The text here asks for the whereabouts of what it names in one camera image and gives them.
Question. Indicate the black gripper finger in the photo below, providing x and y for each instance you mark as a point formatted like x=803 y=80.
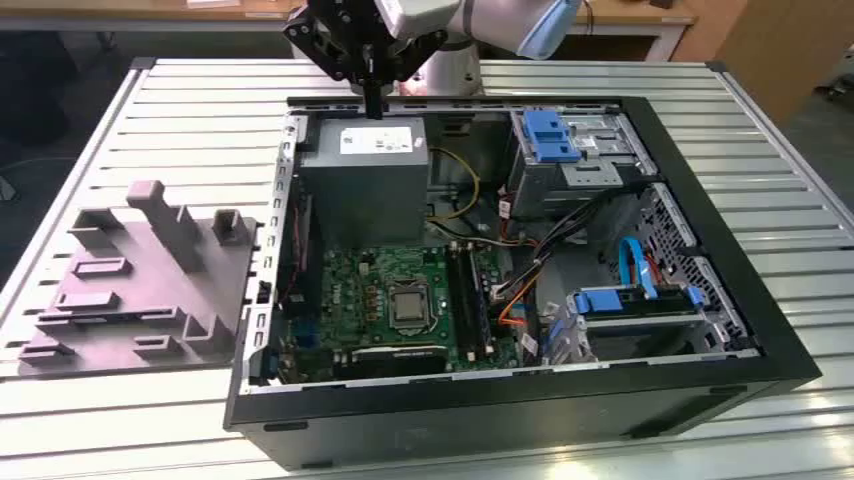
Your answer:
x=416 y=57
x=313 y=45

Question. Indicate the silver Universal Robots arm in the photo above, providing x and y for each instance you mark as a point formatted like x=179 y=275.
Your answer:
x=454 y=62

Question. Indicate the blue plastic drive latch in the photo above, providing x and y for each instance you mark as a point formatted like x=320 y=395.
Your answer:
x=548 y=140

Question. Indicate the wooden desk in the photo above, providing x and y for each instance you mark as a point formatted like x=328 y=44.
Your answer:
x=133 y=10

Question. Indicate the grey power supply unit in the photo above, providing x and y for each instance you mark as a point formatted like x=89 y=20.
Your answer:
x=363 y=195

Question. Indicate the metal drive cage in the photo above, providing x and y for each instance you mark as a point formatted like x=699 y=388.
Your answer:
x=600 y=175

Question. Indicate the black office chair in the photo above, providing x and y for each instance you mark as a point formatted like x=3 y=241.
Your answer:
x=33 y=85

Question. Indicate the green motherboard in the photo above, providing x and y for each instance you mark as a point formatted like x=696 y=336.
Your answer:
x=347 y=300

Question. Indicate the silver CPU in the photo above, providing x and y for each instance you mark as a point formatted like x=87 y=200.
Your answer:
x=408 y=306

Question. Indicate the grey parts rack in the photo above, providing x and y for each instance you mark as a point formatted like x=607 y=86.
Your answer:
x=167 y=280

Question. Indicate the wooden cabinet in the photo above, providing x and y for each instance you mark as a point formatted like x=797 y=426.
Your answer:
x=780 y=50

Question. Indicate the hard disk in blue carrier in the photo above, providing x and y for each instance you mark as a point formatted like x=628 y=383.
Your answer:
x=600 y=302

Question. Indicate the black graphics card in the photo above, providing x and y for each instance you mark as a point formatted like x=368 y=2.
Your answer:
x=394 y=360

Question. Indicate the metal disk bay cage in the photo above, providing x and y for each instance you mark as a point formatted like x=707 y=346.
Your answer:
x=640 y=325

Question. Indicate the blue port connector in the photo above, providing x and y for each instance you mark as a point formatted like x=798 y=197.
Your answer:
x=272 y=365

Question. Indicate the black open PC case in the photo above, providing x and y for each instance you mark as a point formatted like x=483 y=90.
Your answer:
x=467 y=425

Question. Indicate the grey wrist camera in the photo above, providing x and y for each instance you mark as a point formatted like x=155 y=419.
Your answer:
x=420 y=17

